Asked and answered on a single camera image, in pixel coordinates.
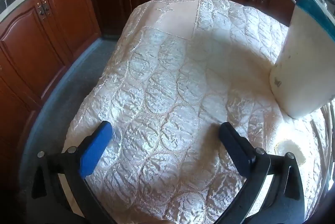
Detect white cup with teal rim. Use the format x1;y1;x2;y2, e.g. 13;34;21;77
269;0;335;120

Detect brown wooden base cabinets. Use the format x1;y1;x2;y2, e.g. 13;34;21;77
0;0;299;162

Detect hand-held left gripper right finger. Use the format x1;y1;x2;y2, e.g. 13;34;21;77
218;122;305;224

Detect cream quilted tablecloth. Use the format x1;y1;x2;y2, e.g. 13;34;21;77
61;0;333;224

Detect small white object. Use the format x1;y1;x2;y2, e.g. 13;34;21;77
273;139;307;164

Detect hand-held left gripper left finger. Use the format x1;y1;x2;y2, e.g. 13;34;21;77
31;121;118;224

